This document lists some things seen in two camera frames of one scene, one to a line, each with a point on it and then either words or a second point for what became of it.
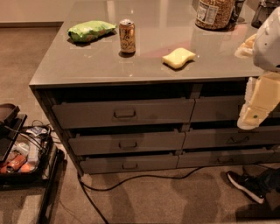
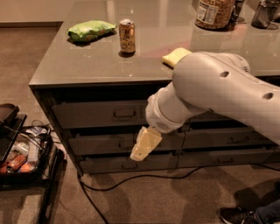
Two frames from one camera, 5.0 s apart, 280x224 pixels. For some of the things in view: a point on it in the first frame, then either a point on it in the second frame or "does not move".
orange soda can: [127, 37] does not move
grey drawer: [123, 114] does not move
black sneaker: [255, 185] -> [238, 215]
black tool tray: [29, 157] does not move
